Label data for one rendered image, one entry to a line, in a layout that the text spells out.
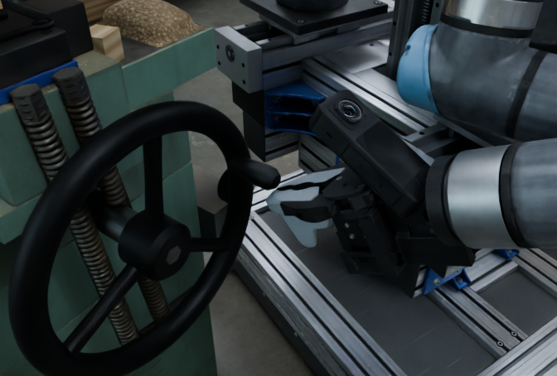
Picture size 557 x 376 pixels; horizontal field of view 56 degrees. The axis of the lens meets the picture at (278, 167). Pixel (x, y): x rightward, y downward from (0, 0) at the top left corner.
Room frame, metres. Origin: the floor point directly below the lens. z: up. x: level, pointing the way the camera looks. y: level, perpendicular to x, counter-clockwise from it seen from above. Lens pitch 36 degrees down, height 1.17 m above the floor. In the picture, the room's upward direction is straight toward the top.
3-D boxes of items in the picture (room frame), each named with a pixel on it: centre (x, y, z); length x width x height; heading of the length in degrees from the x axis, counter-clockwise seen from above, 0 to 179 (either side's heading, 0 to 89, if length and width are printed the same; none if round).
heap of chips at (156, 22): (0.71, 0.18, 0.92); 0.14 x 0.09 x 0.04; 54
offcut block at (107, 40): (0.59, 0.21, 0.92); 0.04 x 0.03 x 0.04; 162
